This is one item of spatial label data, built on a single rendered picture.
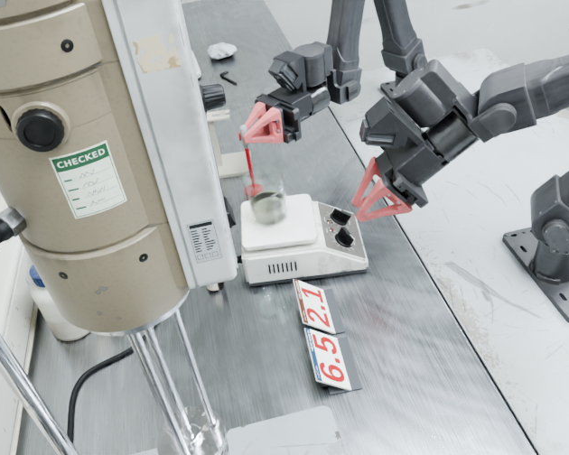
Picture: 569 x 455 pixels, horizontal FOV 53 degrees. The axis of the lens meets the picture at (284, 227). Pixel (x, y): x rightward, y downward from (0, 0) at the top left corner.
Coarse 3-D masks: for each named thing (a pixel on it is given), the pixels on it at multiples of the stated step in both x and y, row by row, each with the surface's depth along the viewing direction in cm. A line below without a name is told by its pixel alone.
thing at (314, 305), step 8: (304, 288) 89; (312, 288) 90; (304, 296) 87; (312, 296) 88; (320, 296) 90; (304, 304) 85; (312, 304) 87; (320, 304) 88; (312, 312) 85; (320, 312) 86; (312, 320) 84; (320, 320) 85; (328, 320) 86; (328, 328) 84
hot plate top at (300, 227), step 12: (288, 204) 96; (300, 204) 96; (288, 216) 93; (300, 216) 93; (312, 216) 93; (252, 228) 92; (264, 228) 92; (276, 228) 91; (288, 228) 91; (300, 228) 91; (312, 228) 90; (252, 240) 90; (264, 240) 89; (276, 240) 89; (288, 240) 89; (300, 240) 89; (312, 240) 89
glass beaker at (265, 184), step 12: (252, 168) 91; (264, 168) 91; (276, 168) 91; (252, 180) 92; (264, 180) 93; (276, 180) 92; (252, 192) 88; (264, 192) 87; (276, 192) 88; (252, 204) 90; (264, 204) 89; (276, 204) 89; (252, 216) 92; (264, 216) 90; (276, 216) 91
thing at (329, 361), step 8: (312, 336) 81; (320, 336) 82; (320, 344) 80; (328, 344) 82; (320, 352) 79; (328, 352) 80; (336, 352) 81; (320, 360) 78; (328, 360) 79; (336, 360) 80; (320, 368) 76; (328, 368) 77; (336, 368) 78; (328, 376) 76; (336, 376) 77; (344, 376) 78; (344, 384) 77
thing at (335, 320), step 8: (296, 296) 86; (328, 296) 90; (328, 304) 89; (336, 304) 89; (328, 312) 88; (336, 312) 88; (336, 320) 86; (312, 328) 85; (320, 328) 84; (336, 328) 85
